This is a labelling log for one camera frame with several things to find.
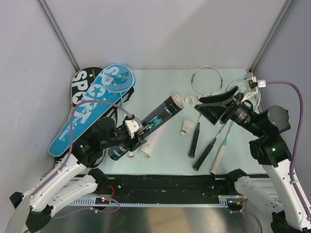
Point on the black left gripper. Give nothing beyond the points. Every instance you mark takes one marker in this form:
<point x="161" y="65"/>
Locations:
<point x="130" y="145"/>

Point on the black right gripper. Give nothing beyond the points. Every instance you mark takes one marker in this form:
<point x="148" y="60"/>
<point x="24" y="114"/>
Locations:
<point x="212" y="111"/>

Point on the white shuttlecock tube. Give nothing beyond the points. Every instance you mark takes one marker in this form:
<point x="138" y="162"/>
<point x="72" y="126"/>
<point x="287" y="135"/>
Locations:
<point x="148" y="148"/>

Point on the white feather shuttlecock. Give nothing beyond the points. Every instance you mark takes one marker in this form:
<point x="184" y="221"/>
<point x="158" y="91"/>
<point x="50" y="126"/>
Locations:
<point x="187" y="126"/>
<point x="191" y="100"/>

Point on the black shuttlecock tube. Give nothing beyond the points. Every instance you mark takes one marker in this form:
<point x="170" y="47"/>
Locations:
<point x="159" y="116"/>

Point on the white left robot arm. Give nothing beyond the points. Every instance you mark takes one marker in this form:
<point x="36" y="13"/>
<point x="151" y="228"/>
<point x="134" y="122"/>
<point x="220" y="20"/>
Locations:
<point x="35" y="208"/>

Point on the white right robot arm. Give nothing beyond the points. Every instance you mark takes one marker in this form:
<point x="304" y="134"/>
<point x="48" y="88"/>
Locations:
<point x="291" y="213"/>

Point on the white racket black grip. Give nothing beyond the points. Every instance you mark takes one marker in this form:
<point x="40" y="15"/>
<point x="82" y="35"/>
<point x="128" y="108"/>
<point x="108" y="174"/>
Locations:
<point x="206" y="81"/>

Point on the blue sport racket cover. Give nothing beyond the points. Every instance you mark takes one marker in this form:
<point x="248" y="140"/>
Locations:
<point x="109" y="84"/>

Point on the blue racket white grip right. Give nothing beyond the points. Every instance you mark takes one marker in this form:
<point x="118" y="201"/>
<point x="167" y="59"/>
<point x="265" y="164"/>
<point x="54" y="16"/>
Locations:
<point x="255" y="100"/>

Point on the blue racket white grip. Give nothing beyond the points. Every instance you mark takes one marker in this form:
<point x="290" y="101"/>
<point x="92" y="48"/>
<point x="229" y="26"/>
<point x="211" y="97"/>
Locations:
<point x="255" y="100"/>
<point x="118" y="78"/>

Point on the blue racket white grip left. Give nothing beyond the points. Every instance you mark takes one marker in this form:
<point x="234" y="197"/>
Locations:
<point x="118" y="78"/>

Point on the black sport racket cover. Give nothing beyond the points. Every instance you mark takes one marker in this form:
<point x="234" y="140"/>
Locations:
<point x="87" y="85"/>

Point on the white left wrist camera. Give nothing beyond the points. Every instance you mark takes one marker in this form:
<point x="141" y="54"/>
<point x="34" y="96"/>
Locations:
<point x="133" y="126"/>

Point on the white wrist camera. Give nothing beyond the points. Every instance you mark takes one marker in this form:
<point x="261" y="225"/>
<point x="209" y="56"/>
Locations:
<point x="133" y="126"/>
<point x="252" y="84"/>

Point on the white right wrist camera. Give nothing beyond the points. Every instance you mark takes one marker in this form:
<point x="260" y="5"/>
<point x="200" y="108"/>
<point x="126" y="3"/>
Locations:
<point x="252" y="84"/>

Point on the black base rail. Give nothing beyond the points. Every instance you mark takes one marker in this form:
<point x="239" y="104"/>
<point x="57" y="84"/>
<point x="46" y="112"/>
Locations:
<point x="169" y="189"/>

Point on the grey aluminium frame post right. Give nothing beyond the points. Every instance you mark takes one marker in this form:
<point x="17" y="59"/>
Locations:
<point x="276" y="26"/>

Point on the grey aluminium frame post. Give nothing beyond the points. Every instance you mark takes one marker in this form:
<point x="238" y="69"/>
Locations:
<point x="57" y="32"/>
<point x="276" y="26"/>

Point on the grey aluminium frame post left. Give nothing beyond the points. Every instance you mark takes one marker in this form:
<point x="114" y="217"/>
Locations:
<point x="57" y="32"/>

